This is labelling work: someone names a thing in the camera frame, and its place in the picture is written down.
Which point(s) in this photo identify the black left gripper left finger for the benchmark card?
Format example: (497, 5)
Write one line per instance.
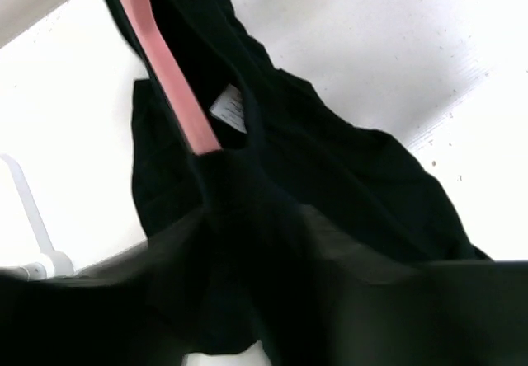
(151, 305)

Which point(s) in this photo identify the black t shirt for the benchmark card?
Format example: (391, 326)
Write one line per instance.
(281, 148)

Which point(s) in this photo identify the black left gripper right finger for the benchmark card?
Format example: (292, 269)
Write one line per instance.
(342, 303)

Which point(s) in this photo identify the pink plastic hanger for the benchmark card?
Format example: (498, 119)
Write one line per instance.
(192, 121)

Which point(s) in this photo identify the metal clothes rack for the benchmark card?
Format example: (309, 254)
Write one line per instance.
(52, 263)

